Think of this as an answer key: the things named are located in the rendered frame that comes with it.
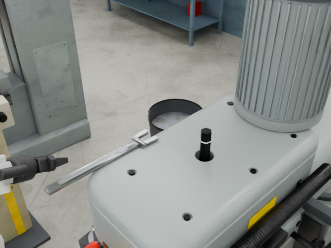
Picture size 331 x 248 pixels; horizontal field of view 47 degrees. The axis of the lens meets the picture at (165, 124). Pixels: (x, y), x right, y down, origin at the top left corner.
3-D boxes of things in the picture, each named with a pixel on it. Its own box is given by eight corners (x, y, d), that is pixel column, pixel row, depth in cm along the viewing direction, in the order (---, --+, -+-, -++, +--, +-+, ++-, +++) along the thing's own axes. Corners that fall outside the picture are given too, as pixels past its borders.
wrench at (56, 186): (51, 199, 65) (51, 196, 65) (41, 187, 68) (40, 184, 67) (158, 140, 78) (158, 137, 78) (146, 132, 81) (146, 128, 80)
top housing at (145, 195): (168, 321, 64) (168, 265, 55) (83, 229, 80) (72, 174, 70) (312, 185, 90) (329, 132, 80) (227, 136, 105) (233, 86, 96)
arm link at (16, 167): (11, 188, 127) (-19, 196, 117) (6, 156, 127) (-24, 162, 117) (35, 187, 122) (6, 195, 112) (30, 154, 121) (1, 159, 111)
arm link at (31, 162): (33, 178, 138) (6, 185, 128) (29, 152, 138) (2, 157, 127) (59, 176, 132) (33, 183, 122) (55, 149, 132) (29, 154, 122)
